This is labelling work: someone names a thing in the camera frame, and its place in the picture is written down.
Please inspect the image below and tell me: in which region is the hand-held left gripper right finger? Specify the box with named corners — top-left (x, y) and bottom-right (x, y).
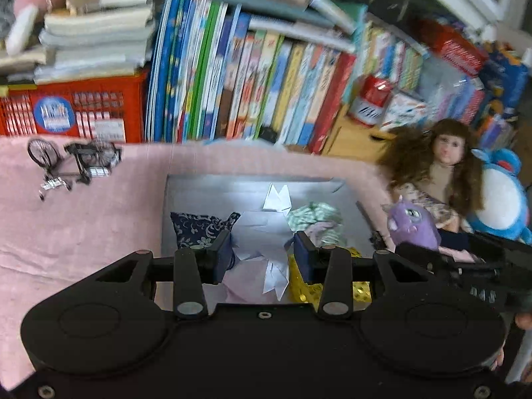
top-left (293, 230), bottom-right (438, 322)

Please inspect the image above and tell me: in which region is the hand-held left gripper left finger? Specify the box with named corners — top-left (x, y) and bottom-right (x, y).
top-left (88, 228), bottom-right (236, 322)

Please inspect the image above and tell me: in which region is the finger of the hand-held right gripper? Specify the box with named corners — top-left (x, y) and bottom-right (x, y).
top-left (465, 232), bottom-right (532, 264)
top-left (395, 243), bottom-right (462, 277)

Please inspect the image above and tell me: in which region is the purple plush toy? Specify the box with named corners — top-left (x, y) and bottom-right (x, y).
top-left (386, 195), bottom-right (442, 251)

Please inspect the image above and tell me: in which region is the pink towel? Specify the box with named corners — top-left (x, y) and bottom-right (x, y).
top-left (205, 269), bottom-right (269, 305)

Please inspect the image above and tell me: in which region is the green floral cloth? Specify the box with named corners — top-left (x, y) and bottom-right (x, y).
top-left (287, 201), bottom-right (344, 247)

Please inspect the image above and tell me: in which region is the white paper origami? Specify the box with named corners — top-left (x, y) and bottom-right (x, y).
top-left (232, 183), bottom-right (294, 301)

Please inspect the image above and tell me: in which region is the white cardboard box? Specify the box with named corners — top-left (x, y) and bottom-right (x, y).
top-left (160, 174), bottom-right (378, 305)

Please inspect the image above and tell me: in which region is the blue and white plush toy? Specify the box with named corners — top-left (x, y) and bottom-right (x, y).
top-left (469, 147), bottom-right (532, 244)

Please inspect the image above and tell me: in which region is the brown-haired doll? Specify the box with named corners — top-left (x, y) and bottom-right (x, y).
top-left (376, 118), bottom-right (485, 234)

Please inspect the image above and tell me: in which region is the wooden drawer box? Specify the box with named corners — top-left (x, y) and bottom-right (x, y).
top-left (322, 104), bottom-right (400, 164)

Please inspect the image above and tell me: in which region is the pink tablecloth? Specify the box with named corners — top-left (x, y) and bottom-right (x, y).
top-left (0, 135), bottom-right (400, 388)

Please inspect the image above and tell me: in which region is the white printed carton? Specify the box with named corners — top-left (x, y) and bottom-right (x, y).
top-left (380, 90), bottom-right (430, 132)

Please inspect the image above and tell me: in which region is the red beer can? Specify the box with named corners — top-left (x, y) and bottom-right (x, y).
top-left (347, 75), bottom-right (394, 128)

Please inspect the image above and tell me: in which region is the blue cardboard box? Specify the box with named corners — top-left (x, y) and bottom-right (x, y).
top-left (478, 42), bottom-right (528, 111)

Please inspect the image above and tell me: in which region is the row of tall picture books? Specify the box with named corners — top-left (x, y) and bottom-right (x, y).
top-left (143, 0), bottom-right (359, 155)

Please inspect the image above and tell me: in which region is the red plastic crate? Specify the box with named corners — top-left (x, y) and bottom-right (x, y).
top-left (0, 68), bottom-right (151, 145)

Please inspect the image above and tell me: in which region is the row of small paperback books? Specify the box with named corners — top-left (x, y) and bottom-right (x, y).
top-left (356, 20), bottom-right (488, 126)

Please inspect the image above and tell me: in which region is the round blue card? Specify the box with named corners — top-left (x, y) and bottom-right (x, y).
top-left (30, 93), bottom-right (76, 134)

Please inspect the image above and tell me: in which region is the stack of lying books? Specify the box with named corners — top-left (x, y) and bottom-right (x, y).
top-left (0, 0), bottom-right (158, 86)

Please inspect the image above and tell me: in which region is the miniature wire bicycle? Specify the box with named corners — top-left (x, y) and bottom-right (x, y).
top-left (27, 137), bottom-right (124, 201)

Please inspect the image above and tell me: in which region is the red wire basket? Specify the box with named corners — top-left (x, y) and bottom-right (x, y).
top-left (419, 18), bottom-right (490, 76)

